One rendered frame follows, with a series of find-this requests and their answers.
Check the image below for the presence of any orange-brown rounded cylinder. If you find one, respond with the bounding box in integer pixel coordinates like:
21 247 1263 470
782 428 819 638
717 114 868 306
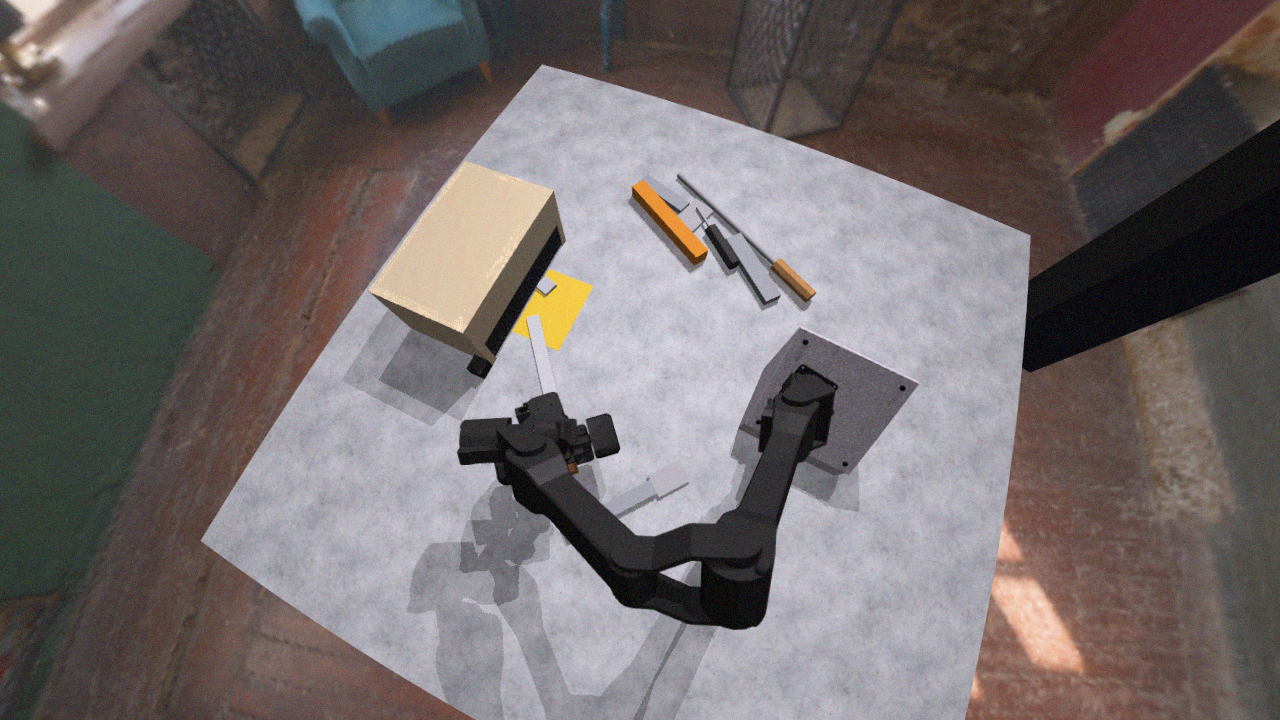
526 314 579 475

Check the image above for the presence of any tan rectangular box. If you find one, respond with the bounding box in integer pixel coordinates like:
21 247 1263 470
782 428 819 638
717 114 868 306
369 161 593 379

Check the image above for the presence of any orange rectangular bar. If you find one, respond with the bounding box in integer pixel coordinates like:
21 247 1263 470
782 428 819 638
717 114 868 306
632 181 708 266

